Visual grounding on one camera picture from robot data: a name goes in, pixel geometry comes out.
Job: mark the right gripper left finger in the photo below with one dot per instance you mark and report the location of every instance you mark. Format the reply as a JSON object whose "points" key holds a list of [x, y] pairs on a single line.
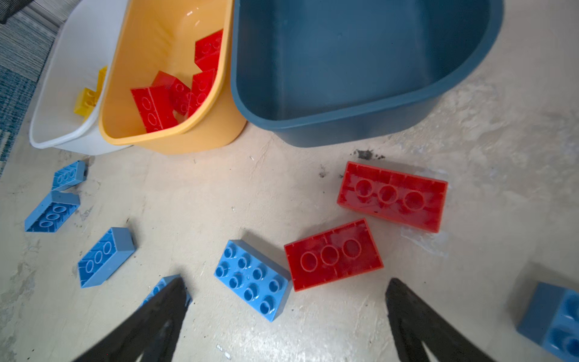
{"points": [[151, 333]]}

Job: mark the blue lego slanted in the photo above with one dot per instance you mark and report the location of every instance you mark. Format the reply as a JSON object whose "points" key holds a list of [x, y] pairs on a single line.
{"points": [[52, 212]]}

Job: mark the yellow lego pile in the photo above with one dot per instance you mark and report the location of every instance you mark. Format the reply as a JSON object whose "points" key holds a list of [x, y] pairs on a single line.
{"points": [[100, 82]]}

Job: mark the white plastic bin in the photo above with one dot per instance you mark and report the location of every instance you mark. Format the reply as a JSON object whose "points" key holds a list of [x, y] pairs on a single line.
{"points": [[86, 43]]}

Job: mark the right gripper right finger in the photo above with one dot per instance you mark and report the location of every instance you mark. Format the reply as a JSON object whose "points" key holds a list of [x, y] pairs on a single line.
{"points": [[415, 326]]}

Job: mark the red lego long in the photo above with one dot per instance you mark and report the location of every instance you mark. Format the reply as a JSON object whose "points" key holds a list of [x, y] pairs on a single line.
{"points": [[200, 88]]}

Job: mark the dark blue plastic bin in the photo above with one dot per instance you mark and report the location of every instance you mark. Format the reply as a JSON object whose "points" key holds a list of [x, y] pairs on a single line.
{"points": [[318, 73]]}

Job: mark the blue lego upturned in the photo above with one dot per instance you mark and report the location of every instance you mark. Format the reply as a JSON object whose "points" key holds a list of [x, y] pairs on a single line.
{"points": [[105, 257]]}

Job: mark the yellow plastic bin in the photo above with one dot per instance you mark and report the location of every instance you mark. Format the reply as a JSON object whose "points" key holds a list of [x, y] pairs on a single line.
{"points": [[161, 36]]}

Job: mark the red lego tall block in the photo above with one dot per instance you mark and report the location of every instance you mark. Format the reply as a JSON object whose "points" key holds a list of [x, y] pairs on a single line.
{"points": [[178, 91]]}

